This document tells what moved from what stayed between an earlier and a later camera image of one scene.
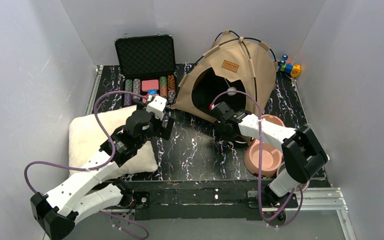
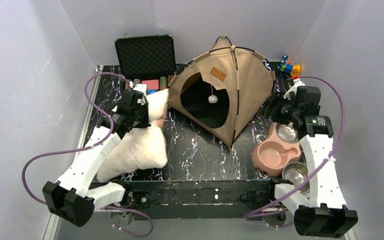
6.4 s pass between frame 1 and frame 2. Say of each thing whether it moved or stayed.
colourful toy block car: stayed
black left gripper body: moved
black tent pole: moved
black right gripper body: moved
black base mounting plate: stayed
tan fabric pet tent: moved
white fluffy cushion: moved
